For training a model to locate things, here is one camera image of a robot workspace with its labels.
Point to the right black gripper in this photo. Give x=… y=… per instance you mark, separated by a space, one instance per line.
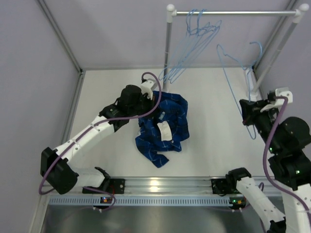
x=249 y=111

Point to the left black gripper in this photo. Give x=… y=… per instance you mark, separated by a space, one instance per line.
x=147 y=104

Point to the blue plaid shirt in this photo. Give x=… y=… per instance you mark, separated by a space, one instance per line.
x=172 y=108

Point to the light blue wire hanger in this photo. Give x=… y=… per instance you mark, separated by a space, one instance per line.
x=240 y=86

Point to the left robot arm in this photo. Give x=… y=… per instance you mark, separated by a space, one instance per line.
x=59 y=166

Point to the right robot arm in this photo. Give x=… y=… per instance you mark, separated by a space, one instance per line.
x=285 y=166

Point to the white paper shirt tag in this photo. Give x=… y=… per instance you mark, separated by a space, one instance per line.
x=165 y=131

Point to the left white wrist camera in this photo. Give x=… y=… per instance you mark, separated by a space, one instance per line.
x=147 y=88

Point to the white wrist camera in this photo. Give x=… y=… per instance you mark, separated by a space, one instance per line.
x=147 y=88
x=277 y=97

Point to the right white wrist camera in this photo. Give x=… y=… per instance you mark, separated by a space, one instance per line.
x=277 y=97

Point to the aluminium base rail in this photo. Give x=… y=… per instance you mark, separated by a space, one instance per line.
x=145 y=186

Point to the aluminium frame post right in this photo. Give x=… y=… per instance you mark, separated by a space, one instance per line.
x=291 y=4

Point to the aluminium frame post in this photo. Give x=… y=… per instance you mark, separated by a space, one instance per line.
x=63 y=41
x=291 y=4

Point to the perforated cable tray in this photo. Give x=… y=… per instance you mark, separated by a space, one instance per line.
x=140 y=201

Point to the aluminium frame post left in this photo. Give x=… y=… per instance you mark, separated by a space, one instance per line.
x=63 y=41

